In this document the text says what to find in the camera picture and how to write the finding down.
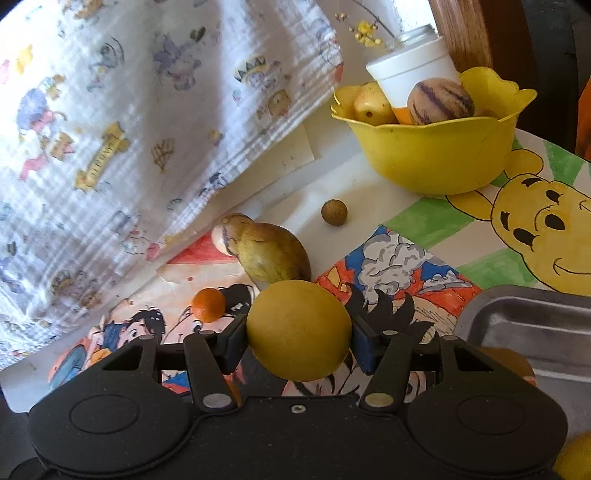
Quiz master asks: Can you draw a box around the white foam cup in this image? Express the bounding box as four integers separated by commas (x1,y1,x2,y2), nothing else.
366,38,462,116

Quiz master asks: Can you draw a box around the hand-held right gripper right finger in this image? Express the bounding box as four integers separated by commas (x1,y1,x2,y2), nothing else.
351,318,504,411

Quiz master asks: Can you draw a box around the small orange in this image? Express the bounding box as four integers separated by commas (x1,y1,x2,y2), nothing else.
192,287,227,323

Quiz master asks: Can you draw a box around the wooden door frame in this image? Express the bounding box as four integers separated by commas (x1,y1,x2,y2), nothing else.
428,0,494,72

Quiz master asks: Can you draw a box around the white printed blanket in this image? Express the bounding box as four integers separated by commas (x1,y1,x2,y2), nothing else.
0,0,345,370

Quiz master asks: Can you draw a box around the small striped pepino melon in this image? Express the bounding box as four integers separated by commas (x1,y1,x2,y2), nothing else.
211,213,254,257

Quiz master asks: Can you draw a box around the yellow fruit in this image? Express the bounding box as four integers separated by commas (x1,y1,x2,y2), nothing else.
353,82,399,126

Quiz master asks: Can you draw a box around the yellow lemon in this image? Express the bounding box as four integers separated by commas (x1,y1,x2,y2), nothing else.
246,279,353,382

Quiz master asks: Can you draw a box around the green guava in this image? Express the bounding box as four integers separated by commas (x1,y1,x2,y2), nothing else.
235,220,312,289

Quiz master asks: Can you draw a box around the yellow plastic bowl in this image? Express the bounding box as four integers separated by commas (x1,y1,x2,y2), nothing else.
331,66,539,195

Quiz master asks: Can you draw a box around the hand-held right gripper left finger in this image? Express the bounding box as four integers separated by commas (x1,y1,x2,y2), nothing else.
90,314,250,412

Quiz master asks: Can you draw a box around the glass jar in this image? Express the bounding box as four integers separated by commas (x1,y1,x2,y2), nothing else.
394,25,439,49

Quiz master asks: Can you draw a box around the metal tray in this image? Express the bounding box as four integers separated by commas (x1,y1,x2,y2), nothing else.
455,285,591,444

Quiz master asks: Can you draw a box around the dark door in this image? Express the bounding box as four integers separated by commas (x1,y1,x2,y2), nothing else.
519,0,591,162

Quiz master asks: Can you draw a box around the colourful cartoon poster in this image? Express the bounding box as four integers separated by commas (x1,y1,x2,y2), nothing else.
46,226,483,398

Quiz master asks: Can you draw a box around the twig with yellow flowers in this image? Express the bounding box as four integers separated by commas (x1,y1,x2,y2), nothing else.
335,0,398,47

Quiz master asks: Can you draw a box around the small brown longan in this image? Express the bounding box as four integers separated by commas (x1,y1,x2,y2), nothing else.
321,199,348,227

